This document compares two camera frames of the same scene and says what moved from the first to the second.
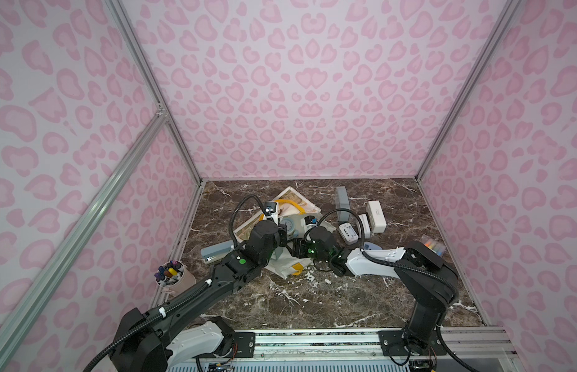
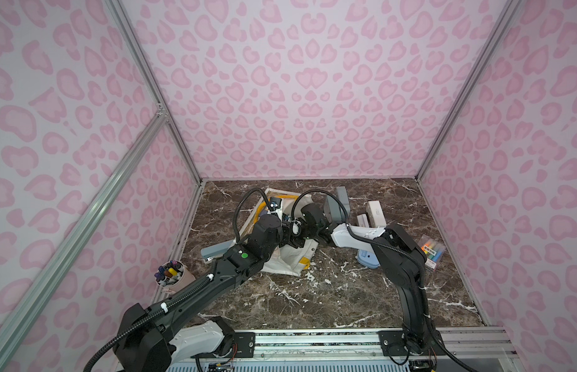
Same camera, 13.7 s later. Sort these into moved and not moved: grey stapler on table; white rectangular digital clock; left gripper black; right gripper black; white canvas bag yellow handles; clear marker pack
Moved: white canvas bag yellow handles; right gripper black
Not moved: white rectangular digital clock; left gripper black; clear marker pack; grey stapler on table
